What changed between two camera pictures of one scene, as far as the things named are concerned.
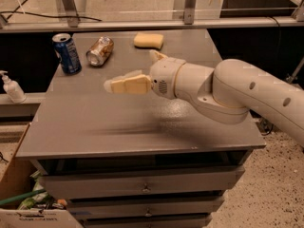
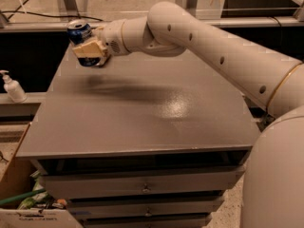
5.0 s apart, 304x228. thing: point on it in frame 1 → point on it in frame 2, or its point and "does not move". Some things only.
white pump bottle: [12, 88] does not move
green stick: [20, 197] does not move
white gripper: [164, 77] → [111, 37]
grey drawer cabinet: [135, 160] does not move
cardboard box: [15, 179] does not move
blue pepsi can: [67, 54] → [78, 30]
